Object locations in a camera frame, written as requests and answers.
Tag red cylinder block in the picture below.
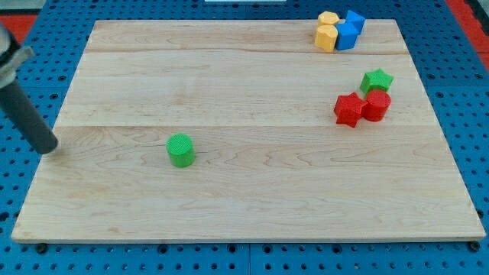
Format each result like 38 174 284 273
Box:
363 90 392 122

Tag green star block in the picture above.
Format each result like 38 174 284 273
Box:
360 69 394 95

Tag green cylinder block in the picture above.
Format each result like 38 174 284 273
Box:
166 133 196 168

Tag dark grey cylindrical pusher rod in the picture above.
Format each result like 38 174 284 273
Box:
1 80 58 154

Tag blue cube block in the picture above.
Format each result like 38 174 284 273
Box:
345 10 366 34
335 23 359 50

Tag silver rod mount flange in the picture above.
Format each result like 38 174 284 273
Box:
1 24 34 89

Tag red star block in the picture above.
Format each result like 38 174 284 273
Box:
334 92 367 128

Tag light wooden board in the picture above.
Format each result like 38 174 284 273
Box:
11 19 486 244

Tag yellow hexagon block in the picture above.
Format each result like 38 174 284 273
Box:
317 11 340 27

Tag blue cube block rear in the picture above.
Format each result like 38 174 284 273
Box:
345 10 366 34

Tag blue cube block front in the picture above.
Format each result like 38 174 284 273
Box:
335 23 359 50

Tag yellow pentagon block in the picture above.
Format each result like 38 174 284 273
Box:
314 25 338 52

